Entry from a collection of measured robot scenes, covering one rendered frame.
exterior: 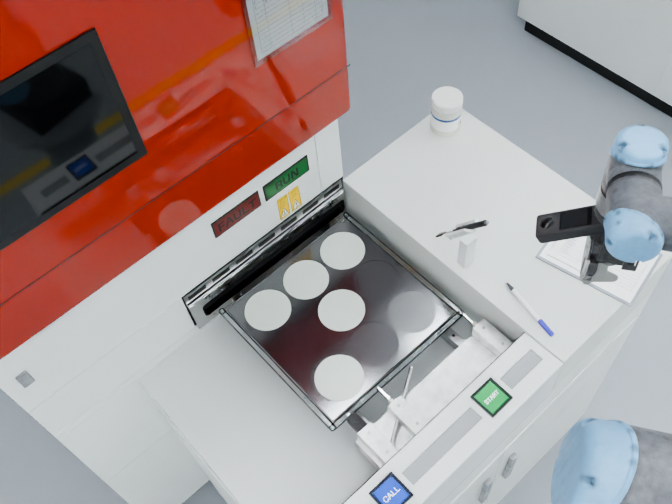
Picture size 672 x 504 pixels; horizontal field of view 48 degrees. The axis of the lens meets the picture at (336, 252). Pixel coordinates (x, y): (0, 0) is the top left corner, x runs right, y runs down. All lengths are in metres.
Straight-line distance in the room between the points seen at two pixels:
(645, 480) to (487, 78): 2.63
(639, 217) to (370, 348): 0.68
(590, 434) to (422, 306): 0.80
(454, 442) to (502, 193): 0.57
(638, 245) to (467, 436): 0.52
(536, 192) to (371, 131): 1.49
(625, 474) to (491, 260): 0.82
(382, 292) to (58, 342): 0.66
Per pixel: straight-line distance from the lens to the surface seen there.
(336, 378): 1.53
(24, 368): 1.47
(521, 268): 1.59
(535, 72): 3.38
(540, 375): 1.48
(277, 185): 1.54
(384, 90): 3.26
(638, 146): 1.14
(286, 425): 1.59
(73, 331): 1.46
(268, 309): 1.61
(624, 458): 0.85
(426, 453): 1.41
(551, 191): 1.71
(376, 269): 1.64
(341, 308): 1.60
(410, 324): 1.58
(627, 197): 1.11
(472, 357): 1.57
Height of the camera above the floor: 2.29
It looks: 56 degrees down
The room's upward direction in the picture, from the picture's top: 7 degrees counter-clockwise
